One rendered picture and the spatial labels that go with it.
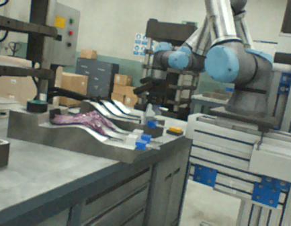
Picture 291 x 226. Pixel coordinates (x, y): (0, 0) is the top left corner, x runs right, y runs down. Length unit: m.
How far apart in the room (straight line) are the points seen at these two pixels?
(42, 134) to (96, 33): 8.28
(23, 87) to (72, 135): 4.36
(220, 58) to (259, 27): 6.93
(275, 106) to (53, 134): 0.92
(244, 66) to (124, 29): 7.96
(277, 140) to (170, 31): 4.56
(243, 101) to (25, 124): 0.81
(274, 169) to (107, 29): 8.43
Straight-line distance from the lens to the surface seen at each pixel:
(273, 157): 0.99
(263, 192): 1.19
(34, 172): 0.92
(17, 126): 1.22
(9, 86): 5.63
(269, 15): 7.98
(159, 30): 5.57
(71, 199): 1.00
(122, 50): 8.83
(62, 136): 1.13
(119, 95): 8.35
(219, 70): 1.00
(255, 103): 1.11
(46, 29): 1.81
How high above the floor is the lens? 1.15
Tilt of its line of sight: 9 degrees down
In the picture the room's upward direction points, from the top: 9 degrees clockwise
